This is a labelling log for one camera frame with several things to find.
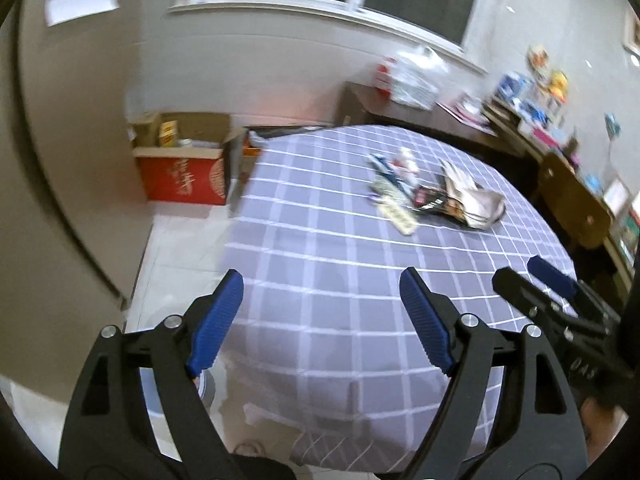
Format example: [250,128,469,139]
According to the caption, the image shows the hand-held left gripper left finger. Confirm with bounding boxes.
[57,269,246,480]

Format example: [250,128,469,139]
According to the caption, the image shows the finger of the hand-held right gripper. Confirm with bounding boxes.
[492,267,606,338]
[527,255,621,328]

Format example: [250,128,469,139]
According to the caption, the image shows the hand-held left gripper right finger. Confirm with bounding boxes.
[399,266,588,480]

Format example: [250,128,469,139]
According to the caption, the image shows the wooden chair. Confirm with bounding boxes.
[537,152,616,251]

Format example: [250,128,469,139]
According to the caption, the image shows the open silver pouch bag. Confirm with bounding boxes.
[440,160,506,231]

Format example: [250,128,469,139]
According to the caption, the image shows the pale yellow printed packet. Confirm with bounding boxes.
[380,200,418,235]

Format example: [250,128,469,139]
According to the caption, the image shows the purple checked tablecloth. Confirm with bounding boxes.
[220,124,576,471]

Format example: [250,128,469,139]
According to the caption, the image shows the dark snack wrapper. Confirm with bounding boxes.
[412,185,451,216]

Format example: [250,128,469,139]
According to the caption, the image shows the green foil packet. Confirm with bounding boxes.
[370,177,401,198]

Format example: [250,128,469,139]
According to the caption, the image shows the wooden shelf desk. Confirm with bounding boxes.
[480,95,640,281]

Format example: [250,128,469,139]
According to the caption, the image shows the red cardboard box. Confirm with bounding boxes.
[127,111,248,206]

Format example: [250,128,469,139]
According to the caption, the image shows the blue tube pack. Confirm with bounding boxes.
[367,154,396,176]

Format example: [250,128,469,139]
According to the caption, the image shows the dark wooden desk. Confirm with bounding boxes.
[340,81,541,196]

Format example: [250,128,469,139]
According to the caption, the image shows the beige refrigerator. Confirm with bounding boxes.
[0,0,153,411]

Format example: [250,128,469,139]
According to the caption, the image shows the white plastic bag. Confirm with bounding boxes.
[377,45,448,111]

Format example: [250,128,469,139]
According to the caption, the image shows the colourful wall decoration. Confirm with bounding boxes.
[527,45,571,96]

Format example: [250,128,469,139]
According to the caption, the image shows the framed wall picture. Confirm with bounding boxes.
[622,10,640,56]

